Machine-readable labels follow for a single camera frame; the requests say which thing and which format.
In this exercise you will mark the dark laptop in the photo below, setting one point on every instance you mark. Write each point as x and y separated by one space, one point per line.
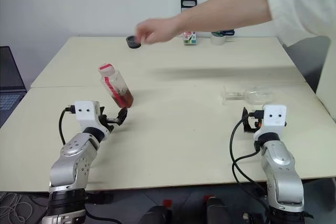
10 77

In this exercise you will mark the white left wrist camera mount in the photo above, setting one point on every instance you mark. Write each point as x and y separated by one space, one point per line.
84 110

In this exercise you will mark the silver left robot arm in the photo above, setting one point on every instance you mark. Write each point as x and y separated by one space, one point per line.
71 155

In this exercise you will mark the person's bare forearm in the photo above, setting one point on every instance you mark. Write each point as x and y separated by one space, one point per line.
223 14

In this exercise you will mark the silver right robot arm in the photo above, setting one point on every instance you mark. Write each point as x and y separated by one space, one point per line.
278 161

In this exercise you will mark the coloured pen pack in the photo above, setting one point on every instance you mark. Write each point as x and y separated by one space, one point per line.
189 39

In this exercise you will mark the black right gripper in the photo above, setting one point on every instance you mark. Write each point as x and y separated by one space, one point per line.
257 122

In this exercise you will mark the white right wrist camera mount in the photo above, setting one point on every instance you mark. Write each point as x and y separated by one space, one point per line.
274 115

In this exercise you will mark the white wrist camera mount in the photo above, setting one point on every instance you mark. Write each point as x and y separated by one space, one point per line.
274 115
84 110

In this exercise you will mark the person's bare hand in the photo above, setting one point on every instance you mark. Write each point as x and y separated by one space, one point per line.
157 31

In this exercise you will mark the white tape roll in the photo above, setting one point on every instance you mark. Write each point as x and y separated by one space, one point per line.
218 41

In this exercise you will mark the dark rounded shape red tab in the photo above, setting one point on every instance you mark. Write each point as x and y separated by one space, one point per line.
155 214
216 211

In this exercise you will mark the clear plastic bottle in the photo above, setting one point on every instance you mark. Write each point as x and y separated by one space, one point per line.
119 90

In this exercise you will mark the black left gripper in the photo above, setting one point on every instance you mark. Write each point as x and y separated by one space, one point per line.
106 122

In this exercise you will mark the small white round knob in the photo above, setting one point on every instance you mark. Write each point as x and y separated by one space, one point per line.
245 216

